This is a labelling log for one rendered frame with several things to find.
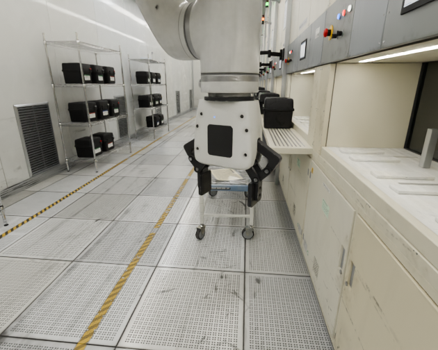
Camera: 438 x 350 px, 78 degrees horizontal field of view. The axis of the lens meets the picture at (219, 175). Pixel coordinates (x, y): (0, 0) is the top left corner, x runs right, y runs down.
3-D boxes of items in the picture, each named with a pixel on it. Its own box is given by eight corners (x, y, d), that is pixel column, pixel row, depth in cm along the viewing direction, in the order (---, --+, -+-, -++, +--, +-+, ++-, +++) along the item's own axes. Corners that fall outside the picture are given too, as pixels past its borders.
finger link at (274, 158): (232, 130, 41) (230, 166, 43) (282, 139, 37) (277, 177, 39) (236, 130, 42) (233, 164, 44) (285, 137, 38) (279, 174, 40)
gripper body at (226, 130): (185, 89, 39) (188, 164, 43) (250, 91, 34) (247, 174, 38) (213, 89, 45) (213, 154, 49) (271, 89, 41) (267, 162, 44)
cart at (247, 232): (207, 194, 307) (206, 152, 291) (253, 195, 304) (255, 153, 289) (195, 241, 214) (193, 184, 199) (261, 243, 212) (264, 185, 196)
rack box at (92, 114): (87, 122, 369) (84, 103, 361) (69, 121, 374) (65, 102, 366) (100, 119, 397) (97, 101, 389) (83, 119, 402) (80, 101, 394)
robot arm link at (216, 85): (186, 74, 38) (187, 96, 39) (243, 73, 34) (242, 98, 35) (217, 76, 45) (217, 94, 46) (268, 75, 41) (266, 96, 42)
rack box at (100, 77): (98, 83, 388) (95, 64, 380) (78, 83, 389) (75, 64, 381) (106, 83, 417) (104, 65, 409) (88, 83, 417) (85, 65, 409)
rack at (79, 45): (108, 151, 500) (94, 46, 444) (132, 152, 496) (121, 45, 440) (66, 171, 385) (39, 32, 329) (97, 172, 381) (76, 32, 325)
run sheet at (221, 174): (207, 170, 239) (207, 168, 239) (233, 168, 245) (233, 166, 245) (217, 181, 210) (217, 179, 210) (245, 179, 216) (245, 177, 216)
